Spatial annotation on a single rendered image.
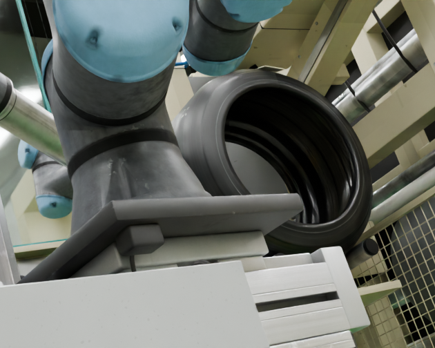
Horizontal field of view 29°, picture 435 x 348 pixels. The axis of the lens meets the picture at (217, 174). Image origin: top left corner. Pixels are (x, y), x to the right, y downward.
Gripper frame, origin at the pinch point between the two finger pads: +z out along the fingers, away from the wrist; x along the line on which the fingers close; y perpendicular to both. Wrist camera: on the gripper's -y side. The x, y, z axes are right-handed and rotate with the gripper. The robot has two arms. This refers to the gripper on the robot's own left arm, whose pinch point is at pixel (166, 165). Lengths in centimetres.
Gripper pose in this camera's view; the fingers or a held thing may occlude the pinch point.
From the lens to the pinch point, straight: 203.2
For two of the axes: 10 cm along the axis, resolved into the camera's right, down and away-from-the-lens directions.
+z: 8.7, 0.3, 5.0
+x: -4.6, 4.5, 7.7
